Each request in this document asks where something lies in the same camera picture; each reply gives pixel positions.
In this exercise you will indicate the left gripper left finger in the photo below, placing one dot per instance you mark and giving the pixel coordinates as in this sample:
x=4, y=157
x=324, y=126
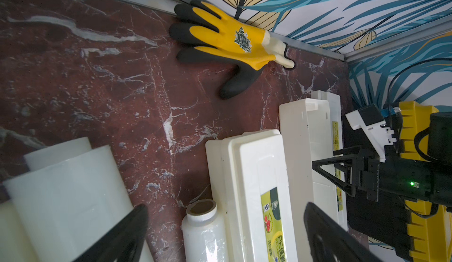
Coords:
x=123, y=243

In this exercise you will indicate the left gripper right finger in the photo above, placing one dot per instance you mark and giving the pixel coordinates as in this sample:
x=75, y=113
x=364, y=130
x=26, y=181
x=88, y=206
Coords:
x=331, y=243

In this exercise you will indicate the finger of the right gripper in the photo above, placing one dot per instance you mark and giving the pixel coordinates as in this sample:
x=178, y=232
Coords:
x=342, y=171
x=347, y=151

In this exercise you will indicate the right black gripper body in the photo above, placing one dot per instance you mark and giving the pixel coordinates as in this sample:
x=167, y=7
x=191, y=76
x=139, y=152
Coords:
x=413, y=179

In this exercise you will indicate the left thick wrap roll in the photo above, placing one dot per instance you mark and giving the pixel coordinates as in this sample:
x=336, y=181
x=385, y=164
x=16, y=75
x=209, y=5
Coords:
x=68, y=206

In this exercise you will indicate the thin middle wrap roll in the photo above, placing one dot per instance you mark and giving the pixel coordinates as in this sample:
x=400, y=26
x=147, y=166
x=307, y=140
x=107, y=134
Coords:
x=204, y=233

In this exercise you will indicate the yellow black toolbox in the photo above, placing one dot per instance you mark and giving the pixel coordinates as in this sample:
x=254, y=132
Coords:
x=409, y=205

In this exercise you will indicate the middle white dispenser box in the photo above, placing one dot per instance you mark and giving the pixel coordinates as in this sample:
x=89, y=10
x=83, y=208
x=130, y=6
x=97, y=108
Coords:
x=249, y=181

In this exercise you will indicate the white dispenser box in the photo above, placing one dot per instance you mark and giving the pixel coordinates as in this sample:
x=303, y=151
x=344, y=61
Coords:
x=15, y=243
x=249, y=181

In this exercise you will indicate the left white dispenser box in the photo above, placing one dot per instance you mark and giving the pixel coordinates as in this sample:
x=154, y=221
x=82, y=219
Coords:
x=15, y=243

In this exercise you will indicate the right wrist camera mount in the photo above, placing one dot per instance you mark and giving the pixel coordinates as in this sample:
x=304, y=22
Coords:
x=371, y=121

